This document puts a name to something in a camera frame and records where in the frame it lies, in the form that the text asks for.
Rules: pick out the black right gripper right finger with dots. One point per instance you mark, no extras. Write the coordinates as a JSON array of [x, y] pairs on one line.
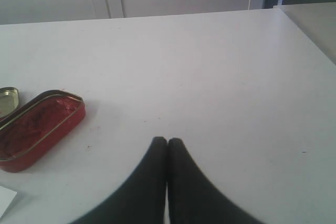
[[192, 197]]

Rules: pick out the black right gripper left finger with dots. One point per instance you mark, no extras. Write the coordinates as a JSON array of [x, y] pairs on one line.
[[141, 198]]

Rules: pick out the red ink pad tin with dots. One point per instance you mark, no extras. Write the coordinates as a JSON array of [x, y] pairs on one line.
[[31, 131]]

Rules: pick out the white paper sheet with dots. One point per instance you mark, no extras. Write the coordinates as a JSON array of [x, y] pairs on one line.
[[6, 197]]

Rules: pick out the gold tin lid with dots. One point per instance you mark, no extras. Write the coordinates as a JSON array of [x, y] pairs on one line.
[[9, 101]]

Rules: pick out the beige side table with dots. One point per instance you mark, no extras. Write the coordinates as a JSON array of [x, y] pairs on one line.
[[317, 21]]

